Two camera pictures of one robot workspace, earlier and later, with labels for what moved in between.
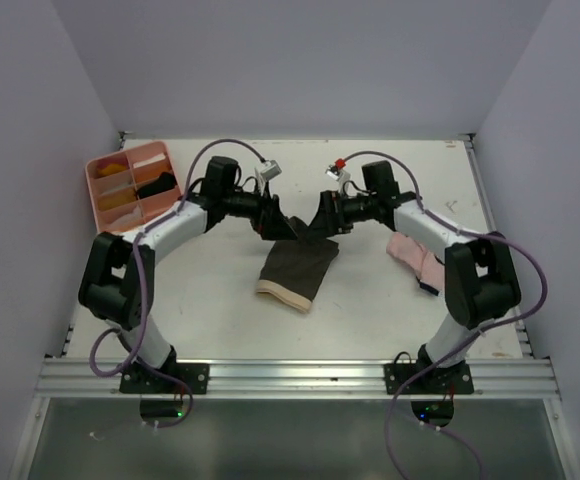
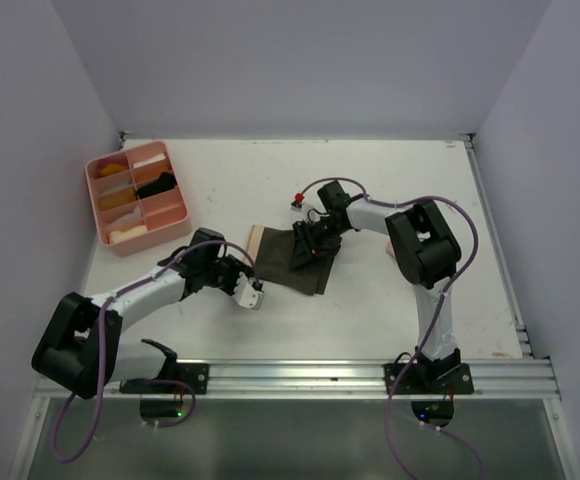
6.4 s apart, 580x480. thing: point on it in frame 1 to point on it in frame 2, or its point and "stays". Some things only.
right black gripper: [331, 218] to [306, 245]
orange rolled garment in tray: [116, 198] stays
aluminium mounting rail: [296, 379] stays
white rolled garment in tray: [151, 160] stays
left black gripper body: [258, 214] to [224, 274]
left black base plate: [136, 380] stays
